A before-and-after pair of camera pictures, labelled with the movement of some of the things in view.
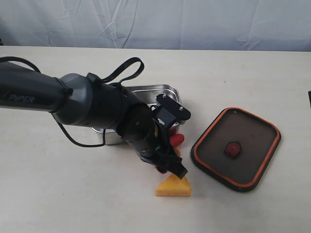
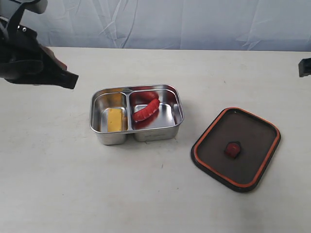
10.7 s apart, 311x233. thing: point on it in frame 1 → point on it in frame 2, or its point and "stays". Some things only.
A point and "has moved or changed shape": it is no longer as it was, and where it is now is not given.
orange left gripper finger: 175,165 → 57,71
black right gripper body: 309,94 → 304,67
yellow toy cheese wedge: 173,186 has moved or changed shape
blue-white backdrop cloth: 231,25 stays
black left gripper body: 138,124 → 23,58
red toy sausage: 176,139 has moved or changed shape
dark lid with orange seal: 237,148 stays
